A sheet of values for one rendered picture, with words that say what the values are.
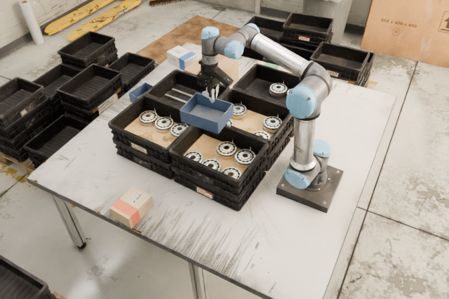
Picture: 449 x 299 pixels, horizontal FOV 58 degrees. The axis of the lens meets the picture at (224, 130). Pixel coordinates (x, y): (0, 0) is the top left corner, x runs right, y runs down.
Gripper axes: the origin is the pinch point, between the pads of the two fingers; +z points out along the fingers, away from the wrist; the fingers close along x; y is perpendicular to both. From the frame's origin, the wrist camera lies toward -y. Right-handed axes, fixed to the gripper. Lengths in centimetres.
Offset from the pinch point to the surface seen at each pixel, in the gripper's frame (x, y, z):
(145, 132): 7.6, 39.1, 29.5
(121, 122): 12, 51, 25
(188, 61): -70, 64, 27
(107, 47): -88, 159, 48
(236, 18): -289, 141, 86
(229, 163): 5.8, -12.4, 29.5
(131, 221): 52, 13, 42
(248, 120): -27.7, -5.8, 26.5
